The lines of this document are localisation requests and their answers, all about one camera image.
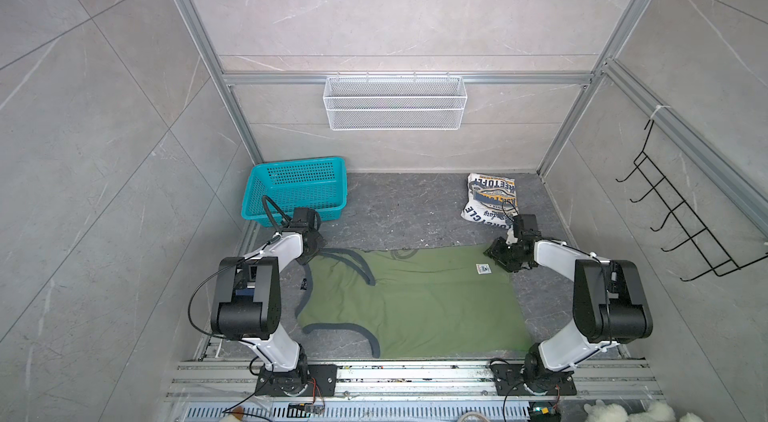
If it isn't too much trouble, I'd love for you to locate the white tank top navy trim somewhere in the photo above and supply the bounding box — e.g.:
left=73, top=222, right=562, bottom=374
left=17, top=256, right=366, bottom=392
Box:
left=461, top=173, right=518, bottom=230

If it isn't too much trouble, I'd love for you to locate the green camouflage tank top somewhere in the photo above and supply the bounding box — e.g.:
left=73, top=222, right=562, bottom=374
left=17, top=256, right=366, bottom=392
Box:
left=295, top=245, right=532, bottom=359

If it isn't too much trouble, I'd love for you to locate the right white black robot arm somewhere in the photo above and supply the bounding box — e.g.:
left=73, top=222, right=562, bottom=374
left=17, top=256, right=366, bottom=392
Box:
left=485, top=214, right=653, bottom=395

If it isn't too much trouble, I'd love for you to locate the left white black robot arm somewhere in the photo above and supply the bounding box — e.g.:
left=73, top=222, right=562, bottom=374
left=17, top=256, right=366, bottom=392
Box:
left=210, top=207, right=323, bottom=395

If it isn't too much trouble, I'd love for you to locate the teal plastic basket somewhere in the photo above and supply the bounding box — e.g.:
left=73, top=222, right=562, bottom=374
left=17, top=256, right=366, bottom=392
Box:
left=241, top=157, right=348, bottom=226

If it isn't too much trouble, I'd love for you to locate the white plush toy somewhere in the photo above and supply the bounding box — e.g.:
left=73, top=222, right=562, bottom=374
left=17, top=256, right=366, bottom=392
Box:
left=584, top=400, right=703, bottom=422

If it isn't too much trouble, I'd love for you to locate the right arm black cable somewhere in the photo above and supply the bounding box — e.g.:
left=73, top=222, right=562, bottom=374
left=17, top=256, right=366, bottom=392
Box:
left=488, top=199, right=619, bottom=422

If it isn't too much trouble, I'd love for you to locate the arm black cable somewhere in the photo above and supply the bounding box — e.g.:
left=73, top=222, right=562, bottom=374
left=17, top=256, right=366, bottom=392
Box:
left=187, top=193, right=295, bottom=422
left=488, top=199, right=619, bottom=422

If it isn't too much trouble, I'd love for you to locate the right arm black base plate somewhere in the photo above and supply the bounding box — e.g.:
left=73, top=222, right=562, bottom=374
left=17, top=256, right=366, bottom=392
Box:
left=489, top=361, right=577, bottom=397

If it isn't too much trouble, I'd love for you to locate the white wire mesh shelf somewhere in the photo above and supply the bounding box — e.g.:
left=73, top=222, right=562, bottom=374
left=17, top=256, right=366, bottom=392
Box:
left=323, top=76, right=468, bottom=131

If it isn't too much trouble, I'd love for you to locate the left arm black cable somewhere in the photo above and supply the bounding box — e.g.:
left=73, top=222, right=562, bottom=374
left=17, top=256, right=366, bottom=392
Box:
left=187, top=193, right=295, bottom=422

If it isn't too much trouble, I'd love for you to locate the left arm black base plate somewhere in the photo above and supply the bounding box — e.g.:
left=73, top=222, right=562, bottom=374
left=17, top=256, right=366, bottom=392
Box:
left=255, top=364, right=338, bottom=398

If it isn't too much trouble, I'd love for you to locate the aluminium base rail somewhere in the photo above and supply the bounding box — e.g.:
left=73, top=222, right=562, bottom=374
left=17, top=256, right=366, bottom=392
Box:
left=159, top=359, right=664, bottom=421

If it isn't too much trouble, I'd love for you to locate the black wire hook rack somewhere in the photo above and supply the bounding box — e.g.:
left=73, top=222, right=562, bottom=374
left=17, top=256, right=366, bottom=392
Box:
left=615, top=120, right=767, bottom=283

